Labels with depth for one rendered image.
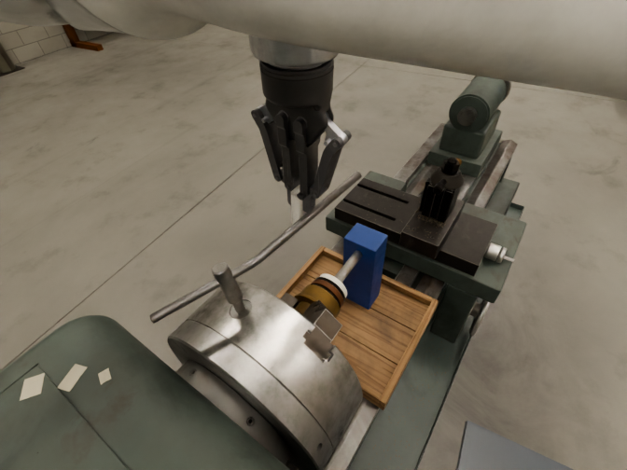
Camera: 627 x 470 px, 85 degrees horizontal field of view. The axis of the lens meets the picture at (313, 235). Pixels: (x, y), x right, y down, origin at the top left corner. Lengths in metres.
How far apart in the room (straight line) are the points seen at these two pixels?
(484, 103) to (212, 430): 1.22
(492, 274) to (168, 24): 0.92
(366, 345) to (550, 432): 1.21
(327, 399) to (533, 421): 1.49
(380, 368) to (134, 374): 0.53
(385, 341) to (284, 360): 0.44
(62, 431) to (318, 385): 0.29
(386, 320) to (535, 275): 1.60
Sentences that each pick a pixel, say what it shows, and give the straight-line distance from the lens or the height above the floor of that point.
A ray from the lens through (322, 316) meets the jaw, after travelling 0.53.
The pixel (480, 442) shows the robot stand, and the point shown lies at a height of 0.75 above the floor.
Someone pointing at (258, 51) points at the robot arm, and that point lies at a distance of 0.36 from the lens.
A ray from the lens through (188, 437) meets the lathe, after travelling 0.44.
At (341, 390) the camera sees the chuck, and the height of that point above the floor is 1.16.
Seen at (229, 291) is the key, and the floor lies 1.29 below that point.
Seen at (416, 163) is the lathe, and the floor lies 0.87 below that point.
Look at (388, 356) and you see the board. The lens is 0.86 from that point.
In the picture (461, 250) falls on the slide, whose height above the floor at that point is 0.97.
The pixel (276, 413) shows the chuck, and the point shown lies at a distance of 0.47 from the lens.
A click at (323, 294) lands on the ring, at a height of 1.12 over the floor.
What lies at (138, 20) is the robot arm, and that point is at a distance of 0.22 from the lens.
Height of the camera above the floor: 1.65
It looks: 45 degrees down
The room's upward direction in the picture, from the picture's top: 4 degrees counter-clockwise
